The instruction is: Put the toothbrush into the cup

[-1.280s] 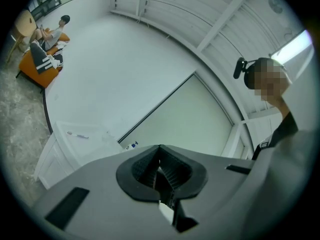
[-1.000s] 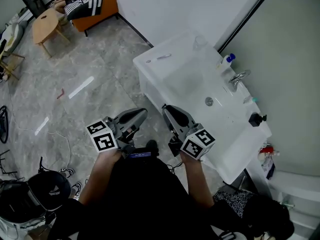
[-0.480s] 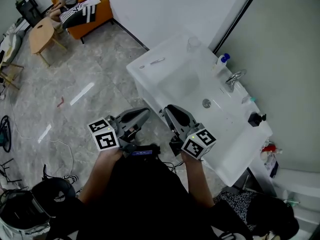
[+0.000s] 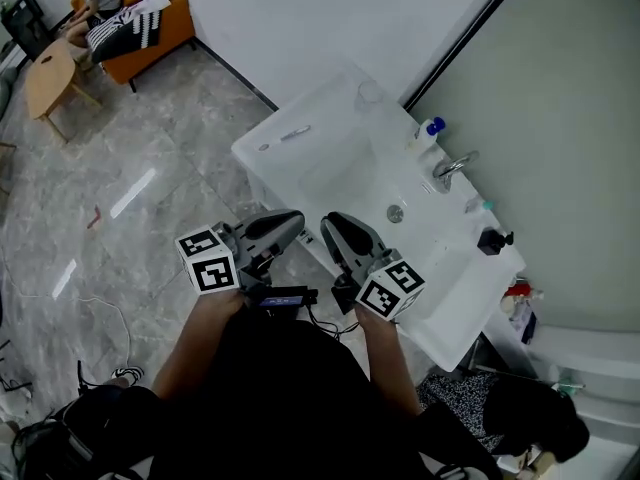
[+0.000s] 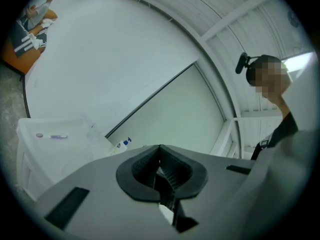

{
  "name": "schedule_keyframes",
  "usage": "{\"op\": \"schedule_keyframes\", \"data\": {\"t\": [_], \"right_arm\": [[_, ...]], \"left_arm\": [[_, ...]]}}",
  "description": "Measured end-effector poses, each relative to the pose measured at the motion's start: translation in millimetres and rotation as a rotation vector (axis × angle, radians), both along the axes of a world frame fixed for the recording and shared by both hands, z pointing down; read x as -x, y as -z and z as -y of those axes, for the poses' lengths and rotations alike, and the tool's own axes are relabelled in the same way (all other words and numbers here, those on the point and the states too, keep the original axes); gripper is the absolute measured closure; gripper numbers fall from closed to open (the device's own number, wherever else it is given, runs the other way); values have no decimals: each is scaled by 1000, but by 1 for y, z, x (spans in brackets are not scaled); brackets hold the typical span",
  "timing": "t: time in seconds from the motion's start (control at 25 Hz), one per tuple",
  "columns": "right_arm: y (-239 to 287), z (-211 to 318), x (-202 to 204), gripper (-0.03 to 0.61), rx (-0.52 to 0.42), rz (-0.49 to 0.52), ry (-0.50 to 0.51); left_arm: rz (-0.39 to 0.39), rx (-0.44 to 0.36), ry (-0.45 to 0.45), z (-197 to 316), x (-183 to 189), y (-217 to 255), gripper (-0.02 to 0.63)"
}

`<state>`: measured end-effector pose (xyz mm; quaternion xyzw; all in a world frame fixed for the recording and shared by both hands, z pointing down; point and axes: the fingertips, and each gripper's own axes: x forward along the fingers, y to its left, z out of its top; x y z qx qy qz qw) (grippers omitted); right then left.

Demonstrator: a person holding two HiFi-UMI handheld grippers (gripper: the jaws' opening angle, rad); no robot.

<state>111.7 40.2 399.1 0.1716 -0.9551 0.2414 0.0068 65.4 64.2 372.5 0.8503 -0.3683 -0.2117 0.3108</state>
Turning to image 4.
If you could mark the chrome sink drain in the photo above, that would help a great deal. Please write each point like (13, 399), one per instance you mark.
(395, 213)

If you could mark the small tube with teal cap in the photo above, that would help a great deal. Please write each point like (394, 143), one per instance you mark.
(477, 204)

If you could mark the white cloth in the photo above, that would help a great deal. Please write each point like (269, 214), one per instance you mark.
(150, 3)

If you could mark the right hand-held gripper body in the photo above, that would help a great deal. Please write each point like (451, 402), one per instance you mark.
(390, 290)

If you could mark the cardboard box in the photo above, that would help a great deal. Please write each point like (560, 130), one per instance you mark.
(542, 465)

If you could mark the chrome faucet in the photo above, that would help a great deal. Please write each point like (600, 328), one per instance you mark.
(452, 167)

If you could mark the person's right forearm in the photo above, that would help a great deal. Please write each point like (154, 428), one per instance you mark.
(387, 353)

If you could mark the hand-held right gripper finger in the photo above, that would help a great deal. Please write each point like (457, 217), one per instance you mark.
(367, 245)
(334, 245)

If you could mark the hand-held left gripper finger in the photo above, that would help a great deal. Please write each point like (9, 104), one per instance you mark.
(285, 238)
(280, 216)

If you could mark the clear glass cup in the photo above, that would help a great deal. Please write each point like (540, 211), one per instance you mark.
(370, 95)

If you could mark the person's left forearm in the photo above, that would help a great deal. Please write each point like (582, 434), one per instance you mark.
(200, 338)

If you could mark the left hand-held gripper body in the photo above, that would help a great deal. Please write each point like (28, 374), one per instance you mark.
(210, 268)

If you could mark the black soap dispenser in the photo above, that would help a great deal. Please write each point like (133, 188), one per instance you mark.
(492, 242)

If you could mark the person's striped shoe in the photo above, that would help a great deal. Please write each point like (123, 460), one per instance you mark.
(127, 372)

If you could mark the round wooden table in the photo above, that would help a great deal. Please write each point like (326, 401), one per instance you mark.
(47, 78)

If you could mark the white sink vanity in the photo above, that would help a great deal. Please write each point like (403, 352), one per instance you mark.
(350, 178)

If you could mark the black white striped blanket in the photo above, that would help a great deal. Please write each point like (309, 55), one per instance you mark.
(125, 35)

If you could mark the white toothbrush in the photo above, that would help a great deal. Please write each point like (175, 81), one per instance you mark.
(295, 132)

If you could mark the black media cabinet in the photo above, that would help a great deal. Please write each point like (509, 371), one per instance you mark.
(22, 25)

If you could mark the orange sofa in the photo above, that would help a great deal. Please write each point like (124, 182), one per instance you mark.
(150, 48)

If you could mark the person's dark shirt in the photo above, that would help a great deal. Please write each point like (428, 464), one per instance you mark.
(280, 408)

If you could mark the white lotion bottle blue pump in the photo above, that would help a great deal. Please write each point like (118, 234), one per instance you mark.
(425, 137)

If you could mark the black display device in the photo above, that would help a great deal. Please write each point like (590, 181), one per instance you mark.
(285, 298)

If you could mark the red toiletry bottle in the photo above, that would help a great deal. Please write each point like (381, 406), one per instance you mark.
(520, 288)

